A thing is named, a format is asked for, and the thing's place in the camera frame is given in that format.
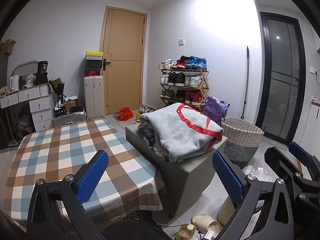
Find grey VLONE hoodie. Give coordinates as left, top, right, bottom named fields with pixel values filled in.
left=138, top=103, right=223, bottom=163

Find crumpled clear plastic bag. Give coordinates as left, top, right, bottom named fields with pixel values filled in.
left=242, top=165, right=275, bottom=183

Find woven laundry basket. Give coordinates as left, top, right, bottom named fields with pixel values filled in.
left=221, top=117, right=264, bottom=166

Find beige slippers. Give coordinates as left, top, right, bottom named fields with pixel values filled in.
left=191, top=197, right=235, bottom=239

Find grey mop pole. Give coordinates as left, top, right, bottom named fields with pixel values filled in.
left=240, top=45, right=250, bottom=120

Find checkered bed blanket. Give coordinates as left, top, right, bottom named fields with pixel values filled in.
left=4, top=119, right=165, bottom=225

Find yellow liquid plastic bottle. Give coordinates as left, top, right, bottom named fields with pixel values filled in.
left=174, top=224, right=196, bottom=240

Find grey storage ottoman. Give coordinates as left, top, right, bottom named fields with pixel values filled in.
left=125, top=124, right=227, bottom=217

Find purple bag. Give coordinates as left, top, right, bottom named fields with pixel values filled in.
left=203, top=96, right=230, bottom=125

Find silver aluminium suitcase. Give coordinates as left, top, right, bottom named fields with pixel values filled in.
left=52, top=111, right=87, bottom=127

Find black framed glass door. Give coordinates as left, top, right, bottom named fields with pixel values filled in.
left=256, top=12, right=306, bottom=145

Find white desk with drawers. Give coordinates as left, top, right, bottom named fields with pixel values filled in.
left=1, top=83, right=54, bottom=132

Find blue white plaid cloth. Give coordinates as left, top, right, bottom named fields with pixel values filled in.
left=139, top=128, right=169, bottom=161

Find orange plastic bag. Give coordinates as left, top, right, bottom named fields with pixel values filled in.
left=118, top=107, right=134, bottom=121

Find green plant bouquet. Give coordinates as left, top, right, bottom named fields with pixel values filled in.
left=49, top=77, right=65, bottom=95

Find wooden shoe rack with shoes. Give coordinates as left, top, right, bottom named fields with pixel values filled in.
left=158, top=55, right=209, bottom=112

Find white electric kettle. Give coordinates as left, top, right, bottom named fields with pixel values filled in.
left=10, top=75, right=20, bottom=92

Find stacked shoe boxes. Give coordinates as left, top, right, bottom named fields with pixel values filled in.
left=85, top=51, right=103, bottom=76

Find cardboard box on fridge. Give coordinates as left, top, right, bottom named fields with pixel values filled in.
left=0, top=39, right=16, bottom=55

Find tan wooden door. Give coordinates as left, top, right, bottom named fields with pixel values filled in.
left=100, top=7, right=147, bottom=114

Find wall light switch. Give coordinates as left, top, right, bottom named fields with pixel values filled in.
left=178, top=38, right=184, bottom=46

